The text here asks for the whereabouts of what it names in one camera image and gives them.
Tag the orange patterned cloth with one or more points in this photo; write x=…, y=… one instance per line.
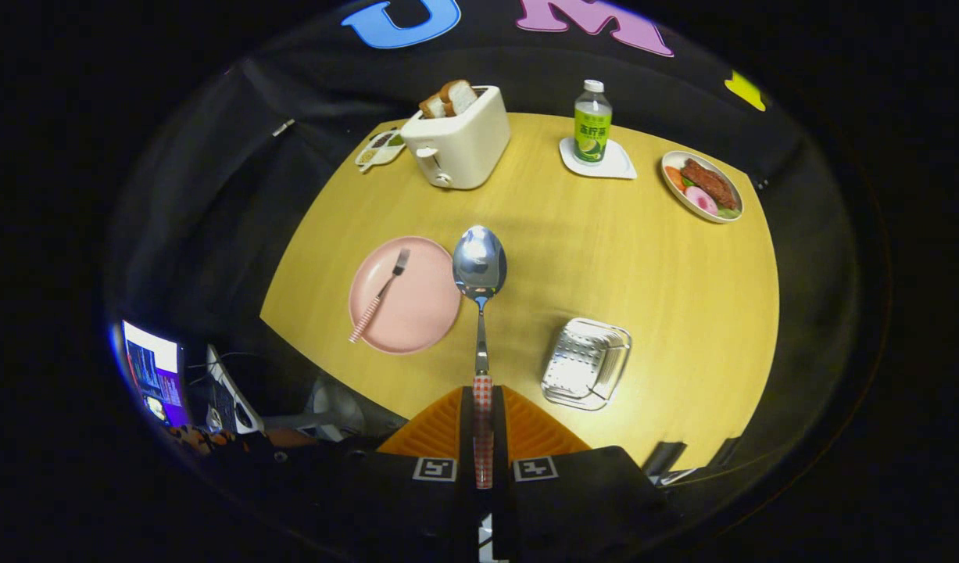
x=205, y=439

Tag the green drink bottle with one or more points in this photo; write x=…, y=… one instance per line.
x=592, y=129

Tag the plate of meat and vegetables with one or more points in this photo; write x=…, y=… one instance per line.
x=706, y=188

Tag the pink plate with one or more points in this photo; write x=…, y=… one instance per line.
x=424, y=313

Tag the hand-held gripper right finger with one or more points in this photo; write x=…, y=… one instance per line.
x=573, y=500

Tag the white chair base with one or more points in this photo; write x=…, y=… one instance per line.
x=330, y=403

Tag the white divided condiment dish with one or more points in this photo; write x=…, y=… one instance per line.
x=379, y=148

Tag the white toaster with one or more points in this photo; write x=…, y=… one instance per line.
x=471, y=148

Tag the bread slice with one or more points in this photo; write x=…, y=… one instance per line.
x=461, y=98
x=434, y=108

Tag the white coaster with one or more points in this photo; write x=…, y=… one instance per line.
x=617, y=168

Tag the white clip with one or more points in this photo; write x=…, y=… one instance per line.
x=283, y=127

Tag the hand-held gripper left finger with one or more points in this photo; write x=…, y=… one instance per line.
x=401, y=500

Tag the laptop with lit screen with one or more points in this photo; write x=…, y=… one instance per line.
x=155, y=371

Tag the open white laptop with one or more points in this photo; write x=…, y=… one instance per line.
x=230, y=395

